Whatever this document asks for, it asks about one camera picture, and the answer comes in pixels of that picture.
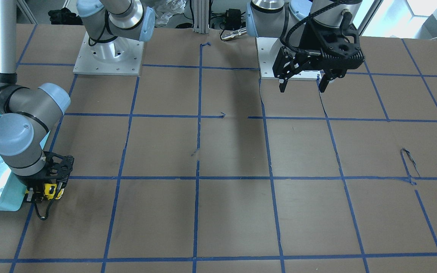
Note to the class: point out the black power adapter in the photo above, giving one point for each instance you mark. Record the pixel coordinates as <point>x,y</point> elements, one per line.
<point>233,19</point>

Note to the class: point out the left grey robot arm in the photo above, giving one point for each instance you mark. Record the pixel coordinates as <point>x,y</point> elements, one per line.
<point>286,21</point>

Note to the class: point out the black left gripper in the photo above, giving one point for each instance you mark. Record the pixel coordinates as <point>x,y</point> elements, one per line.
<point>312,42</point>

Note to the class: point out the silver metal connector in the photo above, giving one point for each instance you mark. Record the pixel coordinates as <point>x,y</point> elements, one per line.
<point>226,37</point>

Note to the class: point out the aluminium frame post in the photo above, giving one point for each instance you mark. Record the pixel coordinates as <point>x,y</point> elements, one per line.
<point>201,16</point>

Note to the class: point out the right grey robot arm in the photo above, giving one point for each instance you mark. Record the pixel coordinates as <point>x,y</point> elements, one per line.
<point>104,21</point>

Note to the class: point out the yellow toy beetle car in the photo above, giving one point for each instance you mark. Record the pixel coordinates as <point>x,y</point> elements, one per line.
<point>44,192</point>

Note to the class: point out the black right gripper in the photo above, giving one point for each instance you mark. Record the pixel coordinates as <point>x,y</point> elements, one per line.
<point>32,187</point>

